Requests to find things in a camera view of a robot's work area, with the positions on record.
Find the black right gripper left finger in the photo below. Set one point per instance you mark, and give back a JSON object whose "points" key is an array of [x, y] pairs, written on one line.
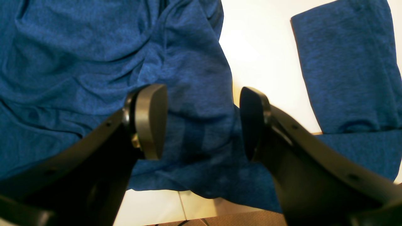
{"points": [[85, 184]]}

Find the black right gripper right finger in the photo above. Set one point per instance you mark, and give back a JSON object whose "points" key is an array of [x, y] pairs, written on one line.
{"points": [[315, 185]]}

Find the dark blue t-shirt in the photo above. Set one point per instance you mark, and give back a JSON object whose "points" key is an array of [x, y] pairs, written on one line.
{"points": [[67, 65]]}

